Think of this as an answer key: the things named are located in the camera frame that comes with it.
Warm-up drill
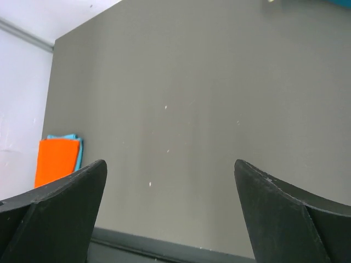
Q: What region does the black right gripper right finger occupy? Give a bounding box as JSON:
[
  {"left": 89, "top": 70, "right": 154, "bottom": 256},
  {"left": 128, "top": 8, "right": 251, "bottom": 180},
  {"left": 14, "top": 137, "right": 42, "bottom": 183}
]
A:
[{"left": 234, "top": 159, "right": 350, "bottom": 262}]

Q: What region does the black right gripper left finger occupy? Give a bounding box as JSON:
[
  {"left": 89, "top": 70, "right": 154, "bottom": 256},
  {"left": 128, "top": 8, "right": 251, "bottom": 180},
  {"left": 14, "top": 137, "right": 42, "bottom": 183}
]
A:
[{"left": 1, "top": 160, "right": 107, "bottom": 263}]

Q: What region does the orange folded t shirt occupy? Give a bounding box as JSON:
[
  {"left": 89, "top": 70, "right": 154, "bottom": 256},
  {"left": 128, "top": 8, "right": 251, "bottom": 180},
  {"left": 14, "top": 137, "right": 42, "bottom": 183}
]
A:
[{"left": 34, "top": 139, "right": 80, "bottom": 188}]

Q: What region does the light blue folded t shirt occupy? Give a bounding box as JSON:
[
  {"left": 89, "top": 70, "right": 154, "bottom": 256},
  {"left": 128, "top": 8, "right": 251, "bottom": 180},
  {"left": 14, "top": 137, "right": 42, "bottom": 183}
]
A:
[{"left": 46, "top": 133, "right": 84, "bottom": 170}]

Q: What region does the teal plastic basket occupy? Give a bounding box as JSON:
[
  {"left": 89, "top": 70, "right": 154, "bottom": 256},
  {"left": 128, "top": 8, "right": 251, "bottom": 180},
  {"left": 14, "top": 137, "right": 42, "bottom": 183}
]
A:
[{"left": 264, "top": 0, "right": 351, "bottom": 7}]

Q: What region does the left aluminium corner post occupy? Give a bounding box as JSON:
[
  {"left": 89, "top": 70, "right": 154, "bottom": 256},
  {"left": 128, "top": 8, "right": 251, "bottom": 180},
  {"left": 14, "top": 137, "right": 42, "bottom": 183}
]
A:
[{"left": 1, "top": 18, "right": 54, "bottom": 53}]

